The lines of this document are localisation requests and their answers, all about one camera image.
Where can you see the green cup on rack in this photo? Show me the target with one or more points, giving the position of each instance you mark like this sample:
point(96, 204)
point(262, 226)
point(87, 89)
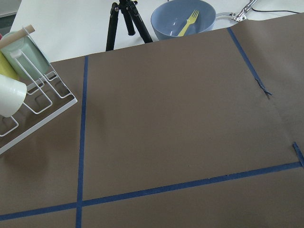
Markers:
point(28, 48)

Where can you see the yellow cup on rack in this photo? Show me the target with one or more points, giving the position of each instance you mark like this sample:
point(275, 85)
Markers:
point(6, 69)

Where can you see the black camera tripod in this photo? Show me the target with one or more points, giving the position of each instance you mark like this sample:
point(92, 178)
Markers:
point(132, 18)

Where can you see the large blue bowl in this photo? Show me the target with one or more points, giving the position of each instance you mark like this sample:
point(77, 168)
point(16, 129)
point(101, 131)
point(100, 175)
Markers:
point(169, 19)

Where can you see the white wire cup rack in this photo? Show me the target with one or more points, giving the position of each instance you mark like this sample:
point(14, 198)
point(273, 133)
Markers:
point(46, 98)

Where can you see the white cup on rack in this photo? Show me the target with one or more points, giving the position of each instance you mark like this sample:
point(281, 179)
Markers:
point(12, 95)

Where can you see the yellow plastic fork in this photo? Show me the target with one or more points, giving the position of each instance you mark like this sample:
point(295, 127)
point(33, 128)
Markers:
point(191, 20)

